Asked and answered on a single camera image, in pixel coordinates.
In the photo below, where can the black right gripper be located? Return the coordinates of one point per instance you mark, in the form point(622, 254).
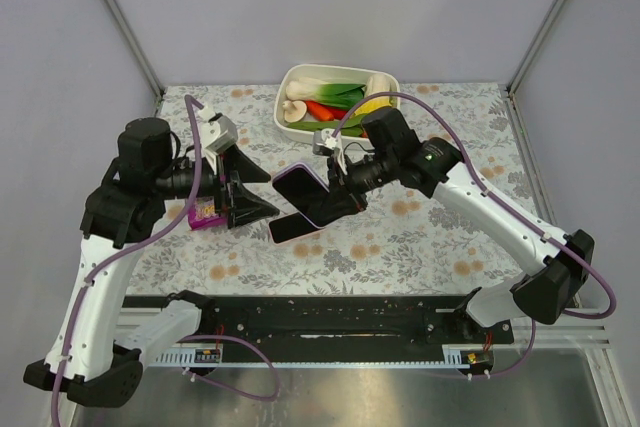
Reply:
point(342, 187)

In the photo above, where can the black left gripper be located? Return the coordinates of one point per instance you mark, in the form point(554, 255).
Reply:
point(226, 192)

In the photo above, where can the lilac phone case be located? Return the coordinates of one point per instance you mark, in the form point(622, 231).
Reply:
point(295, 167)

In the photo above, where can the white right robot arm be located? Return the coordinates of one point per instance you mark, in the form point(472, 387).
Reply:
point(552, 261)

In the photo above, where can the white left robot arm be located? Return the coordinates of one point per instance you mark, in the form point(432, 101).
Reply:
point(87, 362)

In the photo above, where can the purple snack packet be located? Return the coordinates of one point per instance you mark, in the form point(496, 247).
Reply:
point(203, 214)

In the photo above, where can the toy green bean pod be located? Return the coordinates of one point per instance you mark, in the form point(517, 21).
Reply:
point(351, 128)

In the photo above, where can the toy red chili pepper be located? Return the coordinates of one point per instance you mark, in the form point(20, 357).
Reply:
point(323, 113)

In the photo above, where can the toy mushroom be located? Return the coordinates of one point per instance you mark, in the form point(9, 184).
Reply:
point(294, 111)

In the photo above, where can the toy bok choy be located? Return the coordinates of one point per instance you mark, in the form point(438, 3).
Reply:
point(342, 96)

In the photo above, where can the toy napa cabbage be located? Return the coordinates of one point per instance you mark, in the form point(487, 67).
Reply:
point(376, 83)

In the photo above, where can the white rectangular food container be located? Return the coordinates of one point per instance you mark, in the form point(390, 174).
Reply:
point(328, 73)

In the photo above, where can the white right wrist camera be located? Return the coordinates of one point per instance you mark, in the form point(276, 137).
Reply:
point(324, 143)

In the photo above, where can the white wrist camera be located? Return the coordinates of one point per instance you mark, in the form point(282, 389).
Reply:
point(324, 143)
point(217, 135)

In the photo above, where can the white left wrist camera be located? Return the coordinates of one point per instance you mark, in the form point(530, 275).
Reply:
point(217, 135)

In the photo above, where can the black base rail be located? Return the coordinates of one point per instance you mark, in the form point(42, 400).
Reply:
point(338, 331)

